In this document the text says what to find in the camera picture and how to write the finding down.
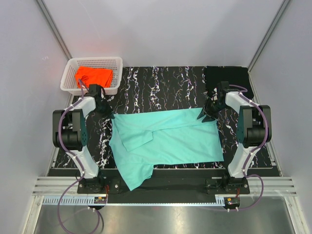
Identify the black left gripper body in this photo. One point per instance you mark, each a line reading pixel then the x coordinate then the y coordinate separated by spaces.
pixel 105 108

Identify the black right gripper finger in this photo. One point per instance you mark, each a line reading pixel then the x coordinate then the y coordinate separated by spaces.
pixel 209 118
pixel 202 114

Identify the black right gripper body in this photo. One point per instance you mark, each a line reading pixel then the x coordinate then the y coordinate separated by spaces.
pixel 212 107

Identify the teal t shirt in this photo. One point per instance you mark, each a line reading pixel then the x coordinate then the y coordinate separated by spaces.
pixel 141 141

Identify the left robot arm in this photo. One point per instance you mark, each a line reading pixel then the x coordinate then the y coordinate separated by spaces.
pixel 69 131

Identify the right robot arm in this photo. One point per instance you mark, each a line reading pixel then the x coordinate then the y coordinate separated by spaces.
pixel 254 127

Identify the orange t shirt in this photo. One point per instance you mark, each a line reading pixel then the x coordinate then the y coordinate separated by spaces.
pixel 90 75

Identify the white plastic basket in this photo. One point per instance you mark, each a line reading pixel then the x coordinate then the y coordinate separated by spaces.
pixel 68 81

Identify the folded black t shirt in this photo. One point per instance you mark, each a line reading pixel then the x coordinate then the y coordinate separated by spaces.
pixel 235 75

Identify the left controller board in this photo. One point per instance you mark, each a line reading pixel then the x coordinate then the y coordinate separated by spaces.
pixel 100 199

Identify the controller board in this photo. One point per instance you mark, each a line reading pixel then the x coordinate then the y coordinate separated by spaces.
pixel 233 201
pixel 100 199

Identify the right controller board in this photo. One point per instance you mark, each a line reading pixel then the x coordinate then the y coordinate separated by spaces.
pixel 233 201

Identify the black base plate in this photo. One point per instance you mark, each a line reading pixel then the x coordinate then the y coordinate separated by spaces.
pixel 174 182

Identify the white slotted cable duct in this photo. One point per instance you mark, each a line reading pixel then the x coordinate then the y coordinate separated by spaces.
pixel 159 200

